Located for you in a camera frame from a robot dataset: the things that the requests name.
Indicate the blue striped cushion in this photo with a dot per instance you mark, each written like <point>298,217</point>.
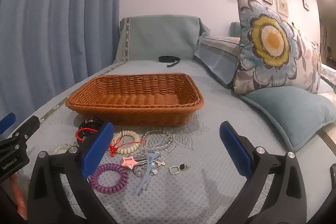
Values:
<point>215,56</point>

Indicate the large flower print pillow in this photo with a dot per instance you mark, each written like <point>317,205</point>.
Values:
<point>270,40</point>

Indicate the light blue hair clip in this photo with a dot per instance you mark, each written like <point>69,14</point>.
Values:
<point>147,171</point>

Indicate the pale butterfly picture frame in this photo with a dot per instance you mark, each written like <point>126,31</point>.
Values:
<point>282,5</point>

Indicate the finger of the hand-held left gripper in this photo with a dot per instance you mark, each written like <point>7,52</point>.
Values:
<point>6,121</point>
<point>26,129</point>

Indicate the silver earring with black stone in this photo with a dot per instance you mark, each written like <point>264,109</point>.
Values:
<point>182,167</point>

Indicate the brown wicker basket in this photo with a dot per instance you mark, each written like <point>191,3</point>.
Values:
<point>131,111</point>

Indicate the blue curtain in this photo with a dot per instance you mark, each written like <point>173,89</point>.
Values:
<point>65,16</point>

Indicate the pink star hair clip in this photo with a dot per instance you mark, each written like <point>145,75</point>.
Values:
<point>128,161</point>

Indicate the plain teal pillow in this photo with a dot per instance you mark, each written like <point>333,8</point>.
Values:
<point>296,111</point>

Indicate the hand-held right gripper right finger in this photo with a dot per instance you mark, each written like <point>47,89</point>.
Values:
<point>236,150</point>

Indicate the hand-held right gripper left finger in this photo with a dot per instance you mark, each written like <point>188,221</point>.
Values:
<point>97,150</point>

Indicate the tiny dark picture frame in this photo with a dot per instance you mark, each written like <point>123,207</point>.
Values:
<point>306,4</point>

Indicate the black wristwatch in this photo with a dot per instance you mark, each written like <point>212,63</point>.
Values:
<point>89,125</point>

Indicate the orange patterned cloth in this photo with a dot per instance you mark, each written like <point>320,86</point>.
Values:
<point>19,197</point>

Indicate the pink leaf print pillow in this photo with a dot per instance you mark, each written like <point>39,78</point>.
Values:
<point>312,61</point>

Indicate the grey-green sofa armrest cover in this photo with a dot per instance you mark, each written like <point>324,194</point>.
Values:
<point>157,35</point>

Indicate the teal sofa backrest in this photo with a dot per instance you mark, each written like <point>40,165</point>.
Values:
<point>235,28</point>

